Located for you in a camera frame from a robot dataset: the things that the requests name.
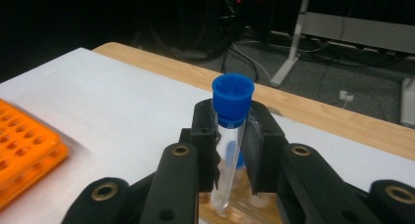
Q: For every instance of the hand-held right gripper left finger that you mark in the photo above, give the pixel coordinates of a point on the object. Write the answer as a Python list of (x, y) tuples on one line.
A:
[(204, 136)]

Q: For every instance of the orange plastic tube rack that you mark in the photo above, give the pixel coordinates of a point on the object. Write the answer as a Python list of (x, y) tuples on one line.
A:
[(23, 152)]

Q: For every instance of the wooden tube rack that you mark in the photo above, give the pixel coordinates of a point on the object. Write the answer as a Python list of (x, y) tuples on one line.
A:
[(241, 214)]

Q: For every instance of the white power plug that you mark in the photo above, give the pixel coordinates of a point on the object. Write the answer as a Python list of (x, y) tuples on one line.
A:
[(345, 95)]

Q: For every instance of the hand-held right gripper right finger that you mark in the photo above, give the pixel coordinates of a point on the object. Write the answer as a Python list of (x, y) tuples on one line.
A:
[(264, 145)]

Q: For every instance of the white metal stand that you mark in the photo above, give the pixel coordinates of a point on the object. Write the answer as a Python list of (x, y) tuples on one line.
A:
[(293, 54)]

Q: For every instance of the blue-capped test tube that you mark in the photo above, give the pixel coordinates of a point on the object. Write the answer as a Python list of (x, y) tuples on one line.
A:
[(232, 97)]

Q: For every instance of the dark equipment with red light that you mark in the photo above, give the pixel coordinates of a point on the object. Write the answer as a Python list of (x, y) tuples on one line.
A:
[(233, 8)]

